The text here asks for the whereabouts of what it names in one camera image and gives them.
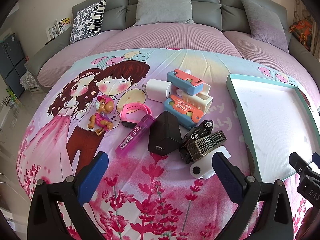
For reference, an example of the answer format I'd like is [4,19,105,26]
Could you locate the white small device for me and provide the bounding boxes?
[189,146,231,179]

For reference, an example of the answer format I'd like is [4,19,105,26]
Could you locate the black toy car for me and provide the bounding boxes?
[179,120,214,164]

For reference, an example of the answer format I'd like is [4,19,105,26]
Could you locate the gold black patterned lighter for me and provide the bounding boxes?
[187,130,227,161]

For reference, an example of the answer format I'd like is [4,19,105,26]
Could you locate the pink puppy toy figure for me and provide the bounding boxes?
[87,95,114,135]

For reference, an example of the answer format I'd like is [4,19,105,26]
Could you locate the white hair claw clip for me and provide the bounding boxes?
[175,83,213,114]

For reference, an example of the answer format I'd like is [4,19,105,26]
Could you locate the orange blue toy knife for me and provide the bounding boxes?
[167,69,204,95]
[163,94,204,129]

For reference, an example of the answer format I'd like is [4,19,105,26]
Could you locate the pink lighter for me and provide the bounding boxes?
[115,114,155,158]

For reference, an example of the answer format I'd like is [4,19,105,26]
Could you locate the pink wristband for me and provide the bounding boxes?
[119,102,152,128]

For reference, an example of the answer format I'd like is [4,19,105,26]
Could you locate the white charger adapter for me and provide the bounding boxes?
[143,79,172,102]

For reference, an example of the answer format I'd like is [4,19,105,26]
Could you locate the red glue bottle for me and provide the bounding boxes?
[184,69,191,75]

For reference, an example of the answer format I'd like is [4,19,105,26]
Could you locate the right hand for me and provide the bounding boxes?
[296,207,319,239]

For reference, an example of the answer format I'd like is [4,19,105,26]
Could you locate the teal white tray box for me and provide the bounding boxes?
[226,74,319,183]

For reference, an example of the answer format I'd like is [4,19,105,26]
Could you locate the orange decorative item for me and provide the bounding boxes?
[289,19,313,50]

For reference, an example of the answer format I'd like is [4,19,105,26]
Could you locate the purple grey cushion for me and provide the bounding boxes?
[240,0,289,53]

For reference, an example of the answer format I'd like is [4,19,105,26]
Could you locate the patterned curtain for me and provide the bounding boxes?
[289,0,319,61]

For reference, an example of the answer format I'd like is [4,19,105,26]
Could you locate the cartoon couple table cloth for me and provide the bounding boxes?
[16,48,267,239]

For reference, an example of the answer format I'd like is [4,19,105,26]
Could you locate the dark blue cabinet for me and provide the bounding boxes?
[0,33,27,99]

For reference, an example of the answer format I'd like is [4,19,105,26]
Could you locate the pink sofa seat cover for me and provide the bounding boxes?
[33,23,319,107]

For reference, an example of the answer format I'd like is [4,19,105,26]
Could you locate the grey sofa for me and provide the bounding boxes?
[24,0,320,93]

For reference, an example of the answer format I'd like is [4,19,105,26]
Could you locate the books beside sofa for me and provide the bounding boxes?
[46,17,72,41]

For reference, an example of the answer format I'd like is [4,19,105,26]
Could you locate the patterned black white cushion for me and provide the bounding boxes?
[69,0,107,44]

